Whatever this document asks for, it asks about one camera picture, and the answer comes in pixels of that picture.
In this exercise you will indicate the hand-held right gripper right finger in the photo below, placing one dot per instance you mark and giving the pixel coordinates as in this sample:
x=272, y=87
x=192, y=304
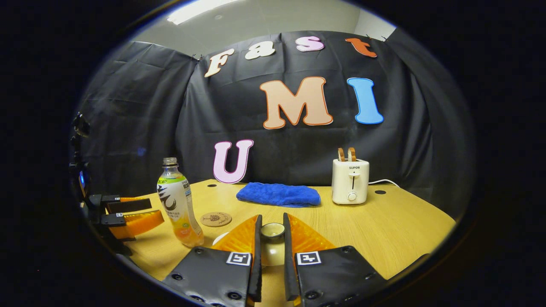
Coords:
x=289, y=264

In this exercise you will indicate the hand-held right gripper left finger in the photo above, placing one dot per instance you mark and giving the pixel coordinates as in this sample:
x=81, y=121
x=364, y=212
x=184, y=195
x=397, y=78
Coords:
x=256, y=264

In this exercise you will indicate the brown toast slice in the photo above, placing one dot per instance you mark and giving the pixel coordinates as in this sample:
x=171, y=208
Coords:
x=341, y=154
x=351, y=154

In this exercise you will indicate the round cork coaster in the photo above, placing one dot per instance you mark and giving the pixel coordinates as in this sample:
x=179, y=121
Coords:
x=216, y=219

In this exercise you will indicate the blue folded towel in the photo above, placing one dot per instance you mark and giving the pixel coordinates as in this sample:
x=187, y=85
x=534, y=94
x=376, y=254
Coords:
x=277, y=195

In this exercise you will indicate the cream ceramic teacup lid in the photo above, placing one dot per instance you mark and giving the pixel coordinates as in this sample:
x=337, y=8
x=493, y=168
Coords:
x=273, y=249

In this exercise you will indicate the black backdrop cloth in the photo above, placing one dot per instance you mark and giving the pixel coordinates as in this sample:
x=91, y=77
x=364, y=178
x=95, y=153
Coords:
x=298, y=149

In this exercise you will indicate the cream white toaster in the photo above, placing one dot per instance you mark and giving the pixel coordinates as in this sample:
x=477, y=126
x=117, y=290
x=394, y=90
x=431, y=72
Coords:
x=349, y=183

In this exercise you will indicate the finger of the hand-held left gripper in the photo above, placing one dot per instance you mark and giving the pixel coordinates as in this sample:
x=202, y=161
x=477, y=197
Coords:
x=136, y=224
x=128, y=204

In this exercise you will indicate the clear water bottle orange label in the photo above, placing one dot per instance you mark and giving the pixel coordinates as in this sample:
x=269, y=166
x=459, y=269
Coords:
x=179, y=204

